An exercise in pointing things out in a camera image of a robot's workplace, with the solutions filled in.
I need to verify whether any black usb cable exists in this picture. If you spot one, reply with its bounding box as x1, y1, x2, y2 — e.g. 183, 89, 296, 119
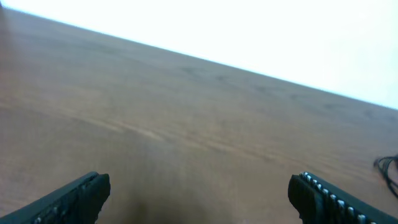
373, 154, 398, 199

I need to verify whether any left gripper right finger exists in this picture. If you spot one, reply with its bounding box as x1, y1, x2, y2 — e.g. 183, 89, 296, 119
288, 172, 397, 224

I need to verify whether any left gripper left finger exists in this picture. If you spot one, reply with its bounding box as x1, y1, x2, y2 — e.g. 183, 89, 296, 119
1, 171, 111, 224

